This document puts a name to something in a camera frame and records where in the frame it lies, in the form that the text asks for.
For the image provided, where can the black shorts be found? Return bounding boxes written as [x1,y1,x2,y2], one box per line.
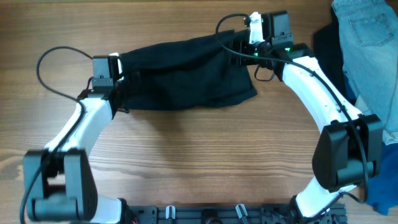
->
[119,30,257,111]

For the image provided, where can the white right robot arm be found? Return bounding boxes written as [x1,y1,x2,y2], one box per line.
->
[224,40,382,223]

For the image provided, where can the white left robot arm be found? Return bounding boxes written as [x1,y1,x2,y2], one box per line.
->
[19,54,137,223]

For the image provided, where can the black garment under pile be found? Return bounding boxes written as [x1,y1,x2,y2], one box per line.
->
[313,7,357,105]

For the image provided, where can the light blue jeans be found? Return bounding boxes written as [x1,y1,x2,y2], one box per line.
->
[331,0,397,145]

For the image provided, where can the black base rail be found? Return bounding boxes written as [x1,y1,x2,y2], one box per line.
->
[130,203,348,224]

